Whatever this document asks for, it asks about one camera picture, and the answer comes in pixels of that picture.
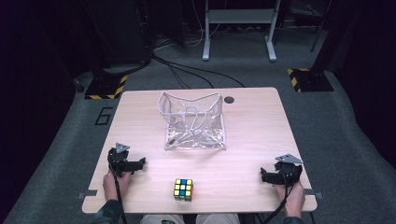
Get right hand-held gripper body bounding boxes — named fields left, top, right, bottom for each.
left=270, top=153, right=304, bottom=189

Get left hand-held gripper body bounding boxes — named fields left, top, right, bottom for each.
left=106, top=142, right=138, bottom=177

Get colourful puzzle cube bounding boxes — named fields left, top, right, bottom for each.
left=173, top=178, right=194, bottom=203

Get clear plastic bag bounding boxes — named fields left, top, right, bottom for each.
left=157, top=90, right=227, bottom=151

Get person's left hand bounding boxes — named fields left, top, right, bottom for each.
left=103, top=169, right=133, bottom=202

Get person's right hand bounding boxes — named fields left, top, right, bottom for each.
left=274, top=181, right=306, bottom=218

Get person's right leg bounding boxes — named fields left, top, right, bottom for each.
left=195, top=213, right=241, bottom=224

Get black stand pole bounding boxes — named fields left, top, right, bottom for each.
left=309, top=0, right=347, bottom=73

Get black equipment rack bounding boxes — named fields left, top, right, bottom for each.
left=83, top=0, right=155, bottom=69

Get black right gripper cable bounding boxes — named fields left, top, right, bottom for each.
left=262, top=169, right=295, bottom=224

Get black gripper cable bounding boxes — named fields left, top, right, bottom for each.
left=109, top=161, right=129, bottom=224
left=262, top=169, right=295, bottom=224

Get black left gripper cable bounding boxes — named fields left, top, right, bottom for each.
left=109, top=161, right=129, bottom=224

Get grey metal table bracket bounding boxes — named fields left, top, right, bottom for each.
left=77, top=189, right=99, bottom=200
left=304, top=188, right=324, bottom=200

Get yellow black striped base plate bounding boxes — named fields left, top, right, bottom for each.
left=286, top=67, right=335, bottom=93
left=84, top=74, right=129, bottom=101

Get black floor cables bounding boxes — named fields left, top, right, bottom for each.
left=151, top=54, right=247, bottom=91

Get white floor cables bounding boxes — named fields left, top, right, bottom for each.
left=153, top=0, right=222, bottom=50

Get white desk frame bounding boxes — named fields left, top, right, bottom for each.
left=202, top=0, right=282, bottom=63

